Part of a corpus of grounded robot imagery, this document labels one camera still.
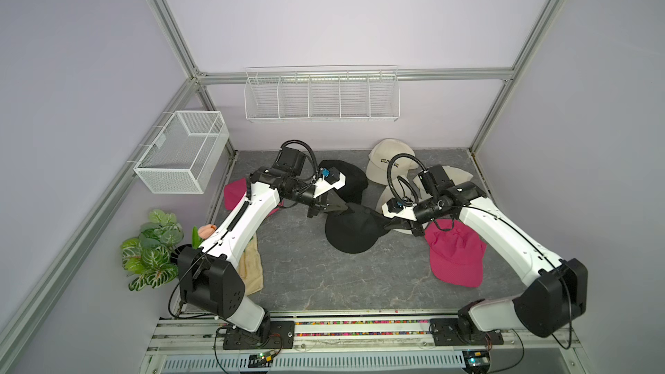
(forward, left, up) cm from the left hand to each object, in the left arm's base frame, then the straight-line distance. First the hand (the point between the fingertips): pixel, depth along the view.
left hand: (344, 205), depth 71 cm
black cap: (-6, -2, -2) cm, 7 cm away
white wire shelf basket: (+49, +5, +4) cm, 49 cm away
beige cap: (-6, +32, -27) cm, 42 cm away
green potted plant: (-11, +48, 0) cm, 49 cm away
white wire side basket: (+24, +51, 0) cm, 56 cm away
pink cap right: (-8, -37, -22) cm, 43 cm away
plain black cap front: (+23, -7, -20) cm, 31 cm away
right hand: (-2, -13, -7) cm, 15 cm away
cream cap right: (+23, -46, -19) cm, 55 cm away
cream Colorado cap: (0, -17, +4) cm, 18 cm away
